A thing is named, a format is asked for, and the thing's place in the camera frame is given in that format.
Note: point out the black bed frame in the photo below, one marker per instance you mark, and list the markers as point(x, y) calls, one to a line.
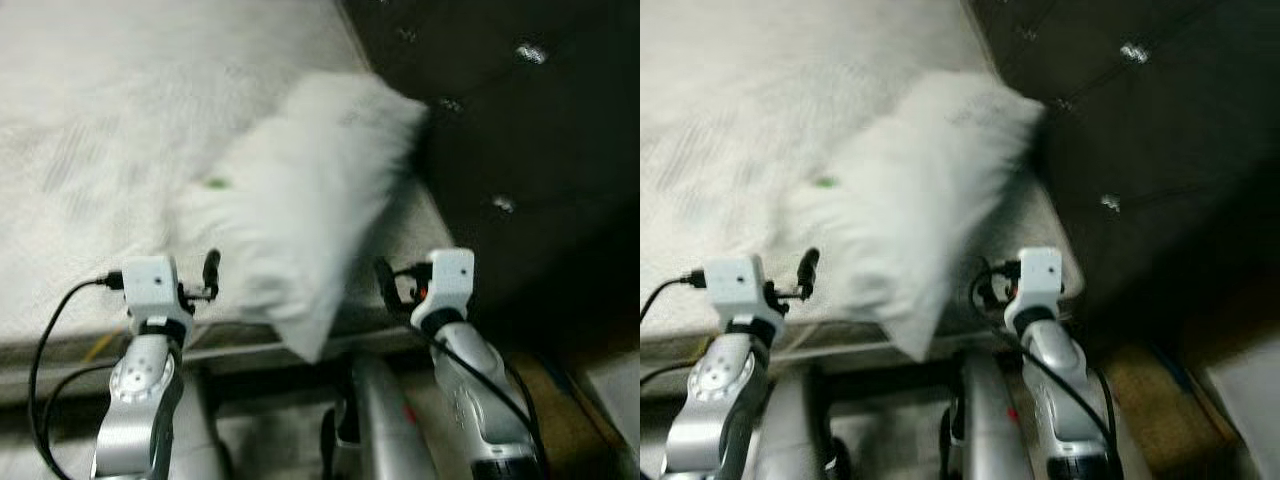
point(890, 385)
point(280, 385)

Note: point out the grey robot right leg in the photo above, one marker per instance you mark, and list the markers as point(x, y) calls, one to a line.
point(990, 420)
point(380, 420)

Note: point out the brown floor mat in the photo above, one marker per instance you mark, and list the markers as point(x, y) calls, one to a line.
point(550, 410)
point(1160, 400)

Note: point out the white pillow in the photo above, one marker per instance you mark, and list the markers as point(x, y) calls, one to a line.
point(920, 200)
point(300, 200)

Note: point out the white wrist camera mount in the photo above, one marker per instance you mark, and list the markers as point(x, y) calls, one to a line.
point(450, 275)
point(735, 285)
point(150, 285)
point(1040, 272)

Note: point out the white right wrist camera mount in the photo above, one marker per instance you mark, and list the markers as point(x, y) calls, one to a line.
point(450, 275)
point(1040, 272)

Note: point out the black tufted headboard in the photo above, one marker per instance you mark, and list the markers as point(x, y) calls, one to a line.
point(1170, 130)
point(540, 130)

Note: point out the grey robot leg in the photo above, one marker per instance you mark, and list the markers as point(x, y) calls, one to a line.
point(200, 430)
point(800, 430)
point(380, 420)
point(990, 420)

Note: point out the grey robot left leg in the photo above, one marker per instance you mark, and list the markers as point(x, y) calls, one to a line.
point(800, 430)
point(200, 430)

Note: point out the white quilted mattress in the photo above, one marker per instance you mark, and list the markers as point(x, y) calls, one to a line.
point(740, 120)
point(100, 120)

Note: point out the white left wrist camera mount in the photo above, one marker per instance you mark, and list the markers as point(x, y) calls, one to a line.
point(150, 285)
point(735, 285)

